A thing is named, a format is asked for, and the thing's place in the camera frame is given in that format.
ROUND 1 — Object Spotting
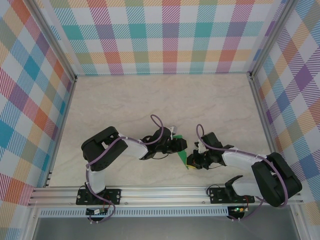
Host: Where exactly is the small black circuit board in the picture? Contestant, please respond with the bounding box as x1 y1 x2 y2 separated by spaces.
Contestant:
86 208 108 216

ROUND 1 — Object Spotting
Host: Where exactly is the thin black right gripper cable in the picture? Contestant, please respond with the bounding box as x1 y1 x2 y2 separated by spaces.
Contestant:
208 162 226 171

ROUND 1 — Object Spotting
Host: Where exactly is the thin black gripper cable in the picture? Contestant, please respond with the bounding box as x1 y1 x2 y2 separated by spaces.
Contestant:
149 152 170 160
208 162 226 171

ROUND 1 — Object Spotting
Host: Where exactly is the thin black left gripper cable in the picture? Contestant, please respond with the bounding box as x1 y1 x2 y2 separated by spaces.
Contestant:
149 152 170 160

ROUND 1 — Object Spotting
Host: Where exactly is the thin black base cable loop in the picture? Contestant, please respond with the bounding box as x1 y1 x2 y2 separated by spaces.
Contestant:
206 182 227 198

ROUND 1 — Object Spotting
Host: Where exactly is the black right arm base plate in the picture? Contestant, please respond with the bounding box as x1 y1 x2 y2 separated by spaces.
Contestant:
209 186 255 205

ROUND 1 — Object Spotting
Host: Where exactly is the long aluminium mounting rail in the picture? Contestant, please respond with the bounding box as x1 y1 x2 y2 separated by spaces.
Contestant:
27 184 305 207

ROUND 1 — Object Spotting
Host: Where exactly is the perforated metal cable tray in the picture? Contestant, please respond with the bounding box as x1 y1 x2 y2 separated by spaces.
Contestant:
39 207 230 218

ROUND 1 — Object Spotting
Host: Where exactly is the aluminium side rail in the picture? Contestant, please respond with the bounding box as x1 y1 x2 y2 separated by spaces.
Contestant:
247 72 287 186
43 77 78 188

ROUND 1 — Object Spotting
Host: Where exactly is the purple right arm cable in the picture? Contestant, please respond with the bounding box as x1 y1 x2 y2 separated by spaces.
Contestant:
195 123 290 222

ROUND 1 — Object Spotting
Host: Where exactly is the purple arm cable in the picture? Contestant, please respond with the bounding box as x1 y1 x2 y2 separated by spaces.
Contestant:
85 114 173 224
195 123 290 222

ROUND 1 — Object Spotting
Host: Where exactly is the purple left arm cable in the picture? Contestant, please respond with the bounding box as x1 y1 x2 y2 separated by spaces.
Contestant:
85 114 173 224

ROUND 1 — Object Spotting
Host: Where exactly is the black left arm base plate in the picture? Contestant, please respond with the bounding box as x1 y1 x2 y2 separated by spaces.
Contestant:
76 187 122 206

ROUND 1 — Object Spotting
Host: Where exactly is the aluminium frame leg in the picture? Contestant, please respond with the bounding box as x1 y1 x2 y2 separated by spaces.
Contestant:
289 203 307 240
23 206 42 240

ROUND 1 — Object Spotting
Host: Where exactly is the aluminium frame post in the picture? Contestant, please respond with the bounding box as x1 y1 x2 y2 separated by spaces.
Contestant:
247 0 297 81
26 0 78 82

